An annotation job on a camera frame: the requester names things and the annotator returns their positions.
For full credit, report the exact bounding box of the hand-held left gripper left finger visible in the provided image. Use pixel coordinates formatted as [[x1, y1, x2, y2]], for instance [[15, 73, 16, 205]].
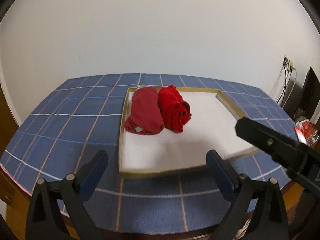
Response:
[[25, 150, 108, 240]]

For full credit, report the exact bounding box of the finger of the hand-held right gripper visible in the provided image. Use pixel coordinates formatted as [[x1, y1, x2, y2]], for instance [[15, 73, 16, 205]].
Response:
[[234, 117, 309, 173]]

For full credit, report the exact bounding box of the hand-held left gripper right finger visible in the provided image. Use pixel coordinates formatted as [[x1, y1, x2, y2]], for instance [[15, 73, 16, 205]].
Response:
[[205, 150, 290, 240]]

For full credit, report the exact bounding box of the shallow cardboard tray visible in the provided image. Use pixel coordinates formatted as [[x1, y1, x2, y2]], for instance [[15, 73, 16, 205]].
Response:
[[117, 86, 260, 179]]

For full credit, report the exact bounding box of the maroon rolled underwear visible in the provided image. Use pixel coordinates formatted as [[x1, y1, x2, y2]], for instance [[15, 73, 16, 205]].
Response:
[[124, 87, 165, 135]]

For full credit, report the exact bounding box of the brown wooden desk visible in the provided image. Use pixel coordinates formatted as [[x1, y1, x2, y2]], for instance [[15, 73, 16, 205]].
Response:
[[60, 177, 310, 240]]

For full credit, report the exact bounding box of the red and white plastic bag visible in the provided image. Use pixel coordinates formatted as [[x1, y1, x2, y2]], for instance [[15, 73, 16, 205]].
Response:
[[294, 110, 320, 147]]

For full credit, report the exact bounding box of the blue checked tablecloth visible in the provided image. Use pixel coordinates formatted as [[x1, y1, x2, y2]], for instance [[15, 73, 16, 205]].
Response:
[[0, 73, 300, 235]]

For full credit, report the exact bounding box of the black monitor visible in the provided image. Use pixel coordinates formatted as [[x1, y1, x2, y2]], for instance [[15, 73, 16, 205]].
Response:
[[299, 67, 320, 123]]

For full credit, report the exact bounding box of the brown wooden panel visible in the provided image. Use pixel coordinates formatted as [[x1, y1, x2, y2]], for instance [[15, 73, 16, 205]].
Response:
[[0, 80, 32, 207]]

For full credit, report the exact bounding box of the black power cable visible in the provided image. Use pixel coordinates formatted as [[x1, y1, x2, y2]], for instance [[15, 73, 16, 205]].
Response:
[[276, 65, 288, 105]]

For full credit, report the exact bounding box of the white power cable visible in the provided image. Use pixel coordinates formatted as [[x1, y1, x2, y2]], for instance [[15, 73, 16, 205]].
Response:
[[287, 67, 297, 99]]

